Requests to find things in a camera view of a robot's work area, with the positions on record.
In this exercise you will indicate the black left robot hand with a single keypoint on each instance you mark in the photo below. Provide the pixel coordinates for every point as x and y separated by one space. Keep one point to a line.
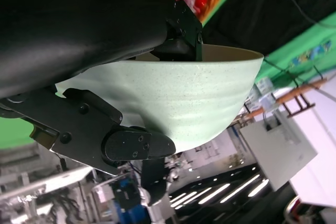
78 19

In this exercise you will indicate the grey round bowl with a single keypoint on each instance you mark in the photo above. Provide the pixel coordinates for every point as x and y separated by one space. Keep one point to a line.
183 98

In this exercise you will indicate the black backdrop cloth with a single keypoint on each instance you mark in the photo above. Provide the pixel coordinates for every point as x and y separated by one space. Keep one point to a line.
262 19

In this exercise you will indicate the green fabric sheet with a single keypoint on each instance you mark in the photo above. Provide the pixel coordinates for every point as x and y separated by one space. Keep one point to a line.
283 51

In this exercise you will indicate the wooden desk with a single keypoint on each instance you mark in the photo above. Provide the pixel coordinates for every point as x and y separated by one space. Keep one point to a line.
294 93

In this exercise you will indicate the white cabinet block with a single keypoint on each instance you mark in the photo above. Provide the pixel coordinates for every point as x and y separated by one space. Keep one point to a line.
283 153

